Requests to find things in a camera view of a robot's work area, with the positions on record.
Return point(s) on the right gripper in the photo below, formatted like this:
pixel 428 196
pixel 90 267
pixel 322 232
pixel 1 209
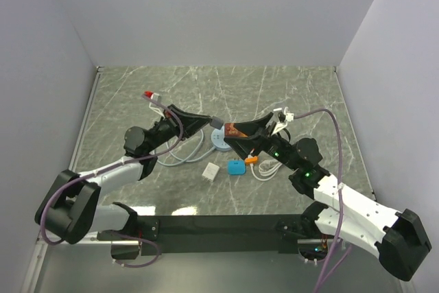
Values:
pixel 258 137

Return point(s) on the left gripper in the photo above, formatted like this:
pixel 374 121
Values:
pixel 190 123

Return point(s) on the red cube socket adapter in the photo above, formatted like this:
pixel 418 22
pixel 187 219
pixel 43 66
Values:
pixel 231 131

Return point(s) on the small grey charger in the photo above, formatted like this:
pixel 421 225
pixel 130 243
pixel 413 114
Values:
pixel 216 122

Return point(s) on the round light blue power strip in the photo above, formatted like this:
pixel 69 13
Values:
pixel 217 139

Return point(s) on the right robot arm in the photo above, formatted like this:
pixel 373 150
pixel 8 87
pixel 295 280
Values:
pixel 396 238

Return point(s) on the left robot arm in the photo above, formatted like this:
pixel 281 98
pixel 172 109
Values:
pixel 71 208

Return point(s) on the white square plug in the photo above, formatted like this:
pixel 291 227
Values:
pixel 210 172

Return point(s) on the orange power strip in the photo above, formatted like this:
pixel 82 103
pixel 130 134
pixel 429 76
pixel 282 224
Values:
pixel 251 159

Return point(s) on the blue square adapter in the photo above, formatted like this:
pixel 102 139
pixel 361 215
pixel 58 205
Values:
pixel 236 167

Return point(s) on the black base beam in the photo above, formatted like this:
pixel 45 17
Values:
pixel 284 234

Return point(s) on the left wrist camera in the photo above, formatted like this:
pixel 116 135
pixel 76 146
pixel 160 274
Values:
pixel 155 104

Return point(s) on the aluminium rail frame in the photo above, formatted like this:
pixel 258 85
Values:
pixel 233 94

